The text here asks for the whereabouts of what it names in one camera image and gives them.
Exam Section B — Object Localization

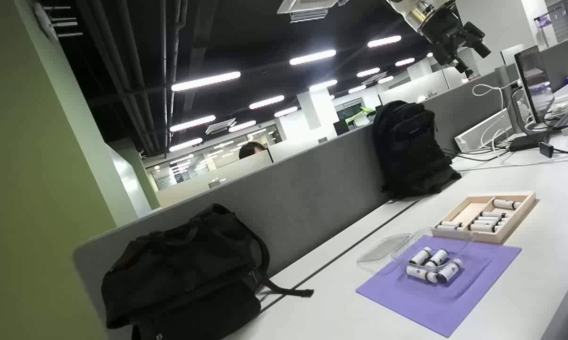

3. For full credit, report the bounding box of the black power adapter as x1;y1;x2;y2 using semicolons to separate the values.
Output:
508;130;553;152

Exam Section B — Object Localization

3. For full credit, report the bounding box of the purple mat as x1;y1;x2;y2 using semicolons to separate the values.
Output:
355;234;525;340

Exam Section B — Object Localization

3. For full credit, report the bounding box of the grey desk partition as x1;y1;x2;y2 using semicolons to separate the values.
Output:
72;128;394;309
421;65;517;158

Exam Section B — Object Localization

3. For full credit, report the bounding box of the black computer monitor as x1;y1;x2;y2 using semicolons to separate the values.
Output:
513;33;568;124

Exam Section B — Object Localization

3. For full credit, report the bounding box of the white flat device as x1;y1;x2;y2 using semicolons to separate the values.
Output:
453;107;517;154

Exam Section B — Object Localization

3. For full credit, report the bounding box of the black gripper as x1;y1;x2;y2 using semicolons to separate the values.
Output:
421;3;493;79

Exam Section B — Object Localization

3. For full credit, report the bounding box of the black backpack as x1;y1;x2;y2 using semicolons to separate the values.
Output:
100;201;317;340
370;99;464;200

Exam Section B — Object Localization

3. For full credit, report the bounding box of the white looped cable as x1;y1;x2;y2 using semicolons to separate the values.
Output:
470;79;508;101

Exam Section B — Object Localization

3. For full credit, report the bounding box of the clear plastic lid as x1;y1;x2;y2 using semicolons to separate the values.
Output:
357;230;415;266

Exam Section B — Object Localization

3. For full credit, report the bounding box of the person head dark hair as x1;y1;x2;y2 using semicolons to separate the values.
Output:
236;139;275;162

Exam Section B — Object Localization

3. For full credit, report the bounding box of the wooden compartment tray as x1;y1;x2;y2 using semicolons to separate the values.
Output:
430;190;540;245

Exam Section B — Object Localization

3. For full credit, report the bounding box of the clear plastic container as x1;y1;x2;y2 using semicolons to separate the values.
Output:
389;241;489;302

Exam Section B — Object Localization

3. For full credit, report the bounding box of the white wireless router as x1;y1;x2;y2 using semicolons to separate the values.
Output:
30;0;62;43

